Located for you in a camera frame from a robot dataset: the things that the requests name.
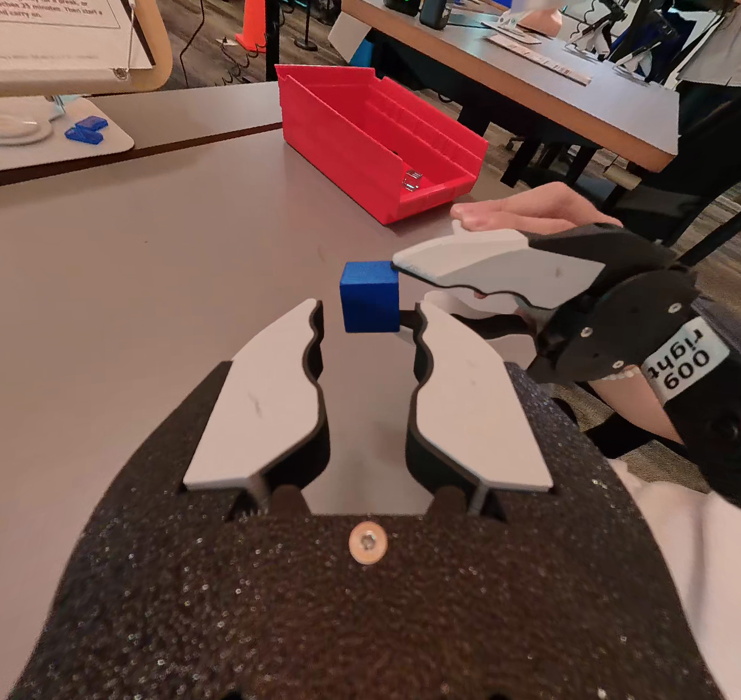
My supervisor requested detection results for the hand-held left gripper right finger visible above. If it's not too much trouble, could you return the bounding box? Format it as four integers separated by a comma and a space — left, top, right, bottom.
405, 301, 553, 510

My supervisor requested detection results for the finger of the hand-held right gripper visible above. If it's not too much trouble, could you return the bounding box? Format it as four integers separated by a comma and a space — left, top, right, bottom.
398, 290, 540, 342
392, 222, 610, 311

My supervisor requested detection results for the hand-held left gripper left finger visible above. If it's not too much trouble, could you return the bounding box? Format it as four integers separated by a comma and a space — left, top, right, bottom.
183, 298, 332, 504

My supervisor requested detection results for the blue cube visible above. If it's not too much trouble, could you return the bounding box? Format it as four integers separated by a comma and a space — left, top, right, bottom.
339, 260, 401, 334

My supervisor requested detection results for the red bin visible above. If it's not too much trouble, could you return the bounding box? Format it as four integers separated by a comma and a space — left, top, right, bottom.
275, 64, 489, 226

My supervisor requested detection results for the person's right forearm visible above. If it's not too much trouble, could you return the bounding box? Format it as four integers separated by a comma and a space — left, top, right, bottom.
587, 373, 687, 446

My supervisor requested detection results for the person's right hand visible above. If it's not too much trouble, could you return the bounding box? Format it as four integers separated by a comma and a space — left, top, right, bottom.
450, 182, 624, 235

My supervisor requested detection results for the white stand base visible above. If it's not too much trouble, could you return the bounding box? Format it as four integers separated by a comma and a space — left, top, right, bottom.
0, 95, 135, 172

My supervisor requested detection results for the orange traffic cone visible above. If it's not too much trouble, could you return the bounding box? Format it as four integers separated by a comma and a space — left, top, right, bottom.
234, 0, 267, 54

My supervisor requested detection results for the clear round dish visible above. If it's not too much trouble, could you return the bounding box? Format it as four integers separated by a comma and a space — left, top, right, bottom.
0, 111, 54, 146

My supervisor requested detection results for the wooden instruction board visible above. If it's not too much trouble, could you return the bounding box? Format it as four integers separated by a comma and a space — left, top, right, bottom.
0, 0, 173, 97

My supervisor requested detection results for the black coiled cable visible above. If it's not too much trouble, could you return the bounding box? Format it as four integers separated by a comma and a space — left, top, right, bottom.
217, 37, 258, 84

